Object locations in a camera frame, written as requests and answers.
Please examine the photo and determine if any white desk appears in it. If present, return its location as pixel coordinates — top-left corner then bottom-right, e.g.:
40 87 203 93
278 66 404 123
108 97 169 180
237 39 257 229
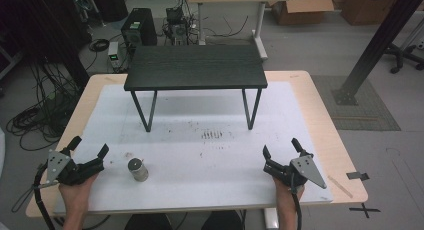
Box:
185 0 296 61

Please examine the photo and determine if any small metal can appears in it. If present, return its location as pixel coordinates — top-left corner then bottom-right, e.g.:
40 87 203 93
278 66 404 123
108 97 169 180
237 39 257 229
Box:
127 157 150 183

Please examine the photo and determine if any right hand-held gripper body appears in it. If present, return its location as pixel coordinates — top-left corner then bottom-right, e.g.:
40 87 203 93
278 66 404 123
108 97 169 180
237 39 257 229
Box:
262 154 328 191

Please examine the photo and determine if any open cardboard box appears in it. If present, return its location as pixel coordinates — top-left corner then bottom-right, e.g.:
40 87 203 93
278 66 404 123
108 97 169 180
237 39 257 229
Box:
270 0 336 27

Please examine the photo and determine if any grey floor mat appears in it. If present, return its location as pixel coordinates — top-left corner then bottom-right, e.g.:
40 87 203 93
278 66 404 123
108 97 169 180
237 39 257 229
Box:
311 74 402 132

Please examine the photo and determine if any light wooden table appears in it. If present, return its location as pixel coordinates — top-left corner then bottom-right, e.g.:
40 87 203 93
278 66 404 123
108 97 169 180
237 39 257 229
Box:
25 69 370 220

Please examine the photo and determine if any white table mat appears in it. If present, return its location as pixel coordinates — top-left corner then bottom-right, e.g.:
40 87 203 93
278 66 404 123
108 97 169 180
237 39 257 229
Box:
52 81 335 215

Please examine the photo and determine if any person's right hand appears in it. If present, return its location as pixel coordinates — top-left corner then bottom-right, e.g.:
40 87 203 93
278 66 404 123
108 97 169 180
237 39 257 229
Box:
272 177 306 208

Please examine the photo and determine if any grey bench power supply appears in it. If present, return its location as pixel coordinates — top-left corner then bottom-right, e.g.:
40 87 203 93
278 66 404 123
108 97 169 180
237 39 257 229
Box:
107 41 122 70

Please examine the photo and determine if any tangle of black floor cables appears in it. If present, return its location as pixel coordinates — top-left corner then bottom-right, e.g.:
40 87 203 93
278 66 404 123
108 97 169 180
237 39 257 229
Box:
5 61 84 152

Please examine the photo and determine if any black wooden riser shelf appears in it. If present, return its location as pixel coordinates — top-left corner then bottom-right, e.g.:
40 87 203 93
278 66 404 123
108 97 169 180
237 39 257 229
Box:
123 44 269 134

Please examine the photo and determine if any black office chair base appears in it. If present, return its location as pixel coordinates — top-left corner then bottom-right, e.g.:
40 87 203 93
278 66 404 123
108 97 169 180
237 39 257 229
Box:
382 42 424 75

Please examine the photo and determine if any black tape piece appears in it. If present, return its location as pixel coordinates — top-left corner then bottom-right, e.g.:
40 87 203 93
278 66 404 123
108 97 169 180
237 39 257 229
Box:
345 171 371 182

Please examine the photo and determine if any black metal frame post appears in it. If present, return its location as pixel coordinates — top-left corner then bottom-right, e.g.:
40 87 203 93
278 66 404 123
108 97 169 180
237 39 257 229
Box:
330 0 424 107

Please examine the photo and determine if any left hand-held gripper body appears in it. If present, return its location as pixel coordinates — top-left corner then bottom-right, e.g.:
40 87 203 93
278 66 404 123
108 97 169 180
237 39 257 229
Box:
45 149 105 187

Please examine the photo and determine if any person's left hand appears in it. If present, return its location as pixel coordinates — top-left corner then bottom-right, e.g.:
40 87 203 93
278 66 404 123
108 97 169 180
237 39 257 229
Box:
57 172 100 209

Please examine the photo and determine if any open electronics unit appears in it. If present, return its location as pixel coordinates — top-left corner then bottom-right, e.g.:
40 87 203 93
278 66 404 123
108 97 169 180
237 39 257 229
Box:
162 5 190 47

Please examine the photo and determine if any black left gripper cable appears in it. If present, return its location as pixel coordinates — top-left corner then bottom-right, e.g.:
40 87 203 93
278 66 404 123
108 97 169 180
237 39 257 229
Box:
11 161 58 230

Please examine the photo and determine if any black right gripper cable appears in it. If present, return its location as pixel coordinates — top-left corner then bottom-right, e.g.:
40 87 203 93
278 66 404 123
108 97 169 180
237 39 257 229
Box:
290 186 304 230

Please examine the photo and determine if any black computer tower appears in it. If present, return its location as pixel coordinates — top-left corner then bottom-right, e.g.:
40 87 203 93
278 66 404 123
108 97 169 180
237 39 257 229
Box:
120 7 158 54

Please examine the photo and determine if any beige tape strip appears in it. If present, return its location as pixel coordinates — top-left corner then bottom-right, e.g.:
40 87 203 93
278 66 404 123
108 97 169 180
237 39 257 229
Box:
326 175 354 200

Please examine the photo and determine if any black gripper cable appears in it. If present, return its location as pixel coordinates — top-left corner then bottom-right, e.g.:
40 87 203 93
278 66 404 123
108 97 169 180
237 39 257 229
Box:
290 186 304 230
11 161 58 230

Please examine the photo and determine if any coiled black cable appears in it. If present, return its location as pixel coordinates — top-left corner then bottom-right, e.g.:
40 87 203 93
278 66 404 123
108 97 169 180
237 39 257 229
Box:
88 38 111 53

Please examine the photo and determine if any large closed cardboard box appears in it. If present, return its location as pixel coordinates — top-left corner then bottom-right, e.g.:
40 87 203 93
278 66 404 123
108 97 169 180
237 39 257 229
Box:
339 0 403 27

